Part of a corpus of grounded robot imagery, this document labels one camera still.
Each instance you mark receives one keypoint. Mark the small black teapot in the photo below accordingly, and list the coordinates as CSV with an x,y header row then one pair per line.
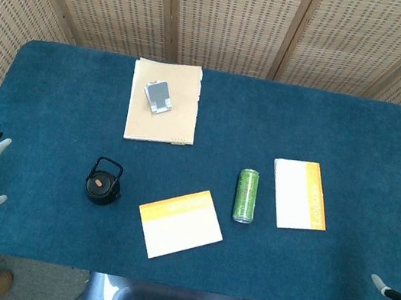
x,y
98,188

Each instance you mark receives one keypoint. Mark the blue table cloth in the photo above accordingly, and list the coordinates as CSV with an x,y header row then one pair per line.
x,y
59,94

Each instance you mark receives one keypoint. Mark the orange white Lexicon notepad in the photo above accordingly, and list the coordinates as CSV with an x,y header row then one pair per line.
x,y
181,228
295,198

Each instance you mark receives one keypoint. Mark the green drink can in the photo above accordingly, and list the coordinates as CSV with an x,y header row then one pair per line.
x,y
246,197

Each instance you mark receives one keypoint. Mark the brown cover spiral notebook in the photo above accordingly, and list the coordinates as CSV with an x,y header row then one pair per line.
x,y
167,126

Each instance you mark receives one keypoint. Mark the white grey phone stand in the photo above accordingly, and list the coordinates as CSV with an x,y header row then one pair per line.
x,y
157,92

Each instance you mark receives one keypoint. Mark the woven wooden folding screen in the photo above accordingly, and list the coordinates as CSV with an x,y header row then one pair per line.
x,y
247,18

